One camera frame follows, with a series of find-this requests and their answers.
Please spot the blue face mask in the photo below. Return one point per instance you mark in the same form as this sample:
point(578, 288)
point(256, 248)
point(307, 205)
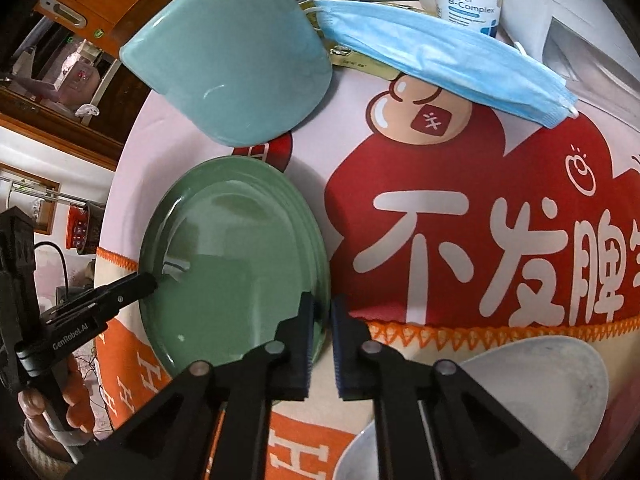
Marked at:
point(440, 50)

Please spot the orange patterned blanket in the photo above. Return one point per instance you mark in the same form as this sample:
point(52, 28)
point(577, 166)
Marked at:
point(135, 360)

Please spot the green plate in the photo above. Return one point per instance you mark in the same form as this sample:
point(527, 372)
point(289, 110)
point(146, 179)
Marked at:
point(225, 240)

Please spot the white plate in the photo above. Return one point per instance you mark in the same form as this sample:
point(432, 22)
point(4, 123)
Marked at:
point(540, 395)
point(357, 452)

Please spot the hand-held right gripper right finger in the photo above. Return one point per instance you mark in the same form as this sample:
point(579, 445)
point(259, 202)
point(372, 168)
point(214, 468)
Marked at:
point(340, 350)

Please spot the red printed tablecloth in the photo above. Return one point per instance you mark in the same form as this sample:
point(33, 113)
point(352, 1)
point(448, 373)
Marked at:
point(425, 170)

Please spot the red small appliance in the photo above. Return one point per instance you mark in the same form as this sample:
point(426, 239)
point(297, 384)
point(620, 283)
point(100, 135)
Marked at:
point(82, 227)

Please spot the teal cylindrical container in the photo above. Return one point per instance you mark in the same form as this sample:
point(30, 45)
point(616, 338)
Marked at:
point(225, 55)

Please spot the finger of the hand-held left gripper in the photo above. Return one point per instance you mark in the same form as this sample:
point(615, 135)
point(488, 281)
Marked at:
point(125, 292)

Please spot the person's left hand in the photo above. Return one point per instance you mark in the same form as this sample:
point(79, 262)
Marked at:
point(80, 400)

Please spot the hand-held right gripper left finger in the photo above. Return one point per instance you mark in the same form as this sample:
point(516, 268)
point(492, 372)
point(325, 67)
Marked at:
point(307, 345)

